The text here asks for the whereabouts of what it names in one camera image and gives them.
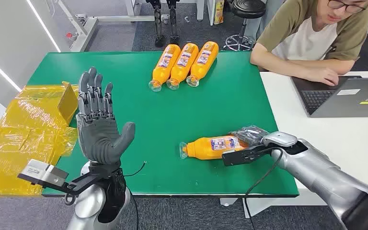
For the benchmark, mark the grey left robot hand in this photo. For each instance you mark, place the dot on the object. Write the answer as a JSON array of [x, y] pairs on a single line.
[[98, 143]]

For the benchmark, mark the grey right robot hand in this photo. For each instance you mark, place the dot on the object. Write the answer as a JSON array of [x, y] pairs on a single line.
[[279, 138]]

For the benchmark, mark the orange juice bottle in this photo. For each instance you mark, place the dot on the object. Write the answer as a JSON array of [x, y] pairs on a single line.
[[203, 62], [203, 149], [182, 65], [165, 65]]

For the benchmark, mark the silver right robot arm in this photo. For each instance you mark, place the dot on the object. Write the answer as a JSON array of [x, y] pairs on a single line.
[[317, 171]]

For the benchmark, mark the grey laptop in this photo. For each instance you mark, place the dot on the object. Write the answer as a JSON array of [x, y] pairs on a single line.
[[346, 101]]

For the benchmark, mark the yellow film-wrapped cardboard box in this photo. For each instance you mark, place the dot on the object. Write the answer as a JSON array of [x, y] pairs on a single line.
[[22, 136]]

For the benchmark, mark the green table mat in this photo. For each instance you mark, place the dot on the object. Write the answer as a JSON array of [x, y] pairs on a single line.
[[184, 114]]

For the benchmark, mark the person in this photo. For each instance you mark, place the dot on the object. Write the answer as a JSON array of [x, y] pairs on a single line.
[[301, 35]]

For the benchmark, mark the black round stool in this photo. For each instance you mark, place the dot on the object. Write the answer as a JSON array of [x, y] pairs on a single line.
[[247, 8]]

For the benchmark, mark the black robot leg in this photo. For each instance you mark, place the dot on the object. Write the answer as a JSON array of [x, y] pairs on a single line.
[[173, 22], [158, 22]]

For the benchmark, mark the yellow snack package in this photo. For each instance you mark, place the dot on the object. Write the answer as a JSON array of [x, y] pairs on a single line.
[[219, 12]]

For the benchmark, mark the person's glasses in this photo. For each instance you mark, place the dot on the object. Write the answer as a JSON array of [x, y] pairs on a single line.
[[346, 6]]

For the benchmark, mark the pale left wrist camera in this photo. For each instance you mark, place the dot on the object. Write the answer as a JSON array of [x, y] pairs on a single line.
[[41, 173]]

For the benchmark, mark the white metal frame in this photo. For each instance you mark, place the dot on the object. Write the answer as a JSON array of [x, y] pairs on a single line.
[[85, 28]]

